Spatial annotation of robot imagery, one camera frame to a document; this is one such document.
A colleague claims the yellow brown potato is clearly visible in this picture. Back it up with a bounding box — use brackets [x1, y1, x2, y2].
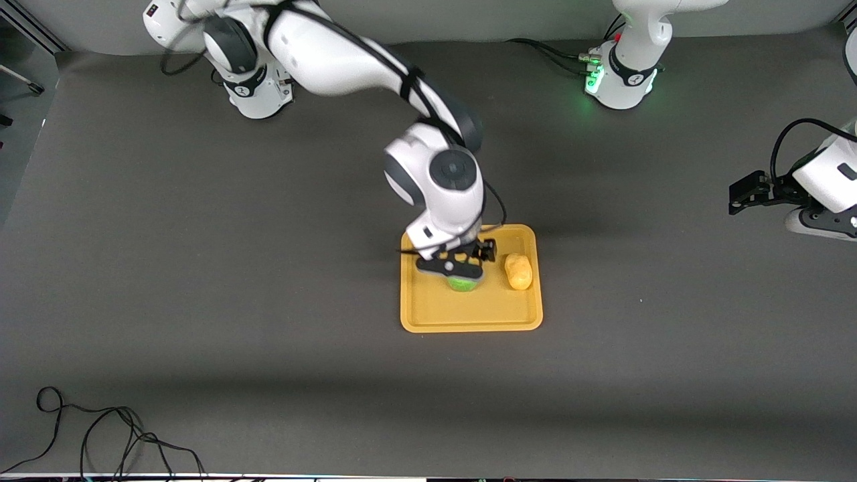
[504, 252, 534, 291]

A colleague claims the yellow plastic tray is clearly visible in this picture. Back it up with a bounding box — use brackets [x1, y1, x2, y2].
[400, 224, 544, 333]

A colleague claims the thin metal rod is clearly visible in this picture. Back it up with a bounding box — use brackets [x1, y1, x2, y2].
[0, 64, 45, 94]

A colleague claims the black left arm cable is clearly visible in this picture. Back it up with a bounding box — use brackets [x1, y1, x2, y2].
[770, 118, 857, 185]

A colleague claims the black left base cable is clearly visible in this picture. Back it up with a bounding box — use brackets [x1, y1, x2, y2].
[507, 38, 600, 74]

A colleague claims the thin black loose cable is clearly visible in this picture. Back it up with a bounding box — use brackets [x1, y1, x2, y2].
[0, 386, 206, 480]

